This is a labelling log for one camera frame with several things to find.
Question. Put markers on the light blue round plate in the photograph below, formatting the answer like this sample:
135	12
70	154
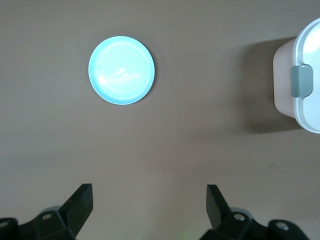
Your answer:
120	70

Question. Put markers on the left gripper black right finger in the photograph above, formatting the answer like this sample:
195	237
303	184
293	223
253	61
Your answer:
230	225

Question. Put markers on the white lidded storage box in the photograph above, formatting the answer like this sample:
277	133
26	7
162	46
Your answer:
310	45

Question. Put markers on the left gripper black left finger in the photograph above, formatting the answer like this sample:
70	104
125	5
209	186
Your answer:
62	220

